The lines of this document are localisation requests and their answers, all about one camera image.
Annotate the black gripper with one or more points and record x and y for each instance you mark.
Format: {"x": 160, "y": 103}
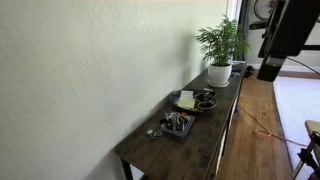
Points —
{"x": 270, "y": 70}

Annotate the blue and silver key tags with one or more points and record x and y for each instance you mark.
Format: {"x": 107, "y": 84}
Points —
{"x": 155, "y": 133}

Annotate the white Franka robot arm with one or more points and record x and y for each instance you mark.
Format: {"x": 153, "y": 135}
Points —
{"x": 293, "y": 23}

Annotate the dark blue oval bowl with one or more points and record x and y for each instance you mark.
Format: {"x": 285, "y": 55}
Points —
{"x": 175, "y": 100}

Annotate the grey rimmed black key fob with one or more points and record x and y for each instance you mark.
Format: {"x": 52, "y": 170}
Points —
{"x": 179, "y": 126}

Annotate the square blue rimmed key tray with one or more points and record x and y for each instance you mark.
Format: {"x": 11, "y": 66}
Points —
{"x": 181, "y": 132}

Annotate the black VW key fob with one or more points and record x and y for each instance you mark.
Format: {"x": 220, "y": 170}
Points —
{"x": 170, "y": 125}

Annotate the black BMW key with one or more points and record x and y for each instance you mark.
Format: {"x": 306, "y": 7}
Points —
{"x": 162, "y": 124}

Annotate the small black bag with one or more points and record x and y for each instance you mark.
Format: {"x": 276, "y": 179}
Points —
{"x": 248, "y": 71}

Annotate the small black device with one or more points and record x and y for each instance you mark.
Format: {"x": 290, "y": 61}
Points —
{"x": 238, "y": 68}

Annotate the white rug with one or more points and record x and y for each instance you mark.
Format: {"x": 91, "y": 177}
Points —
{"x": 300, "y": 106}

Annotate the white plant pot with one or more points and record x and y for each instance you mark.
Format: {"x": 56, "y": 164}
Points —
{"x": 219, "y": 73}

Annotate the green palm plant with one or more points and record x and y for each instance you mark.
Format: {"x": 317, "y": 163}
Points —
{"x": 221, "y": 43}

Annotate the bicycle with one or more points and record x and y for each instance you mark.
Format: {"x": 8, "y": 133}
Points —
{"x": 261, "y": 10}

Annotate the black sunglasses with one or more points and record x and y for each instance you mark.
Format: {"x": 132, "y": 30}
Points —
{"x": 205, "y": 101}

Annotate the white folded paper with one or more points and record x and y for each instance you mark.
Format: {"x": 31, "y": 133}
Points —
{"x": 186, "y": 94}

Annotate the bunch of metal keys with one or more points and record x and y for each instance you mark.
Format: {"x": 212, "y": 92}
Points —
{"x": 175, "y": 117}

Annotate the dark wooden console table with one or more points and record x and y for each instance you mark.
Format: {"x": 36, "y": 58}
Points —
{"x": 186, "y": 151}

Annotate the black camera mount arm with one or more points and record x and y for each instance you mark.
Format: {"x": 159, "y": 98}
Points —
{"x": 311, "y": 47}

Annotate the black bar camera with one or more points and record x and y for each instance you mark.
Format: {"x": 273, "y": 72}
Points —
{"x": 257, "y": 25}

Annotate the white window frame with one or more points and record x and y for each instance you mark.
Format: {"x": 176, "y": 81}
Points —
{"x": 233, "y": 10}

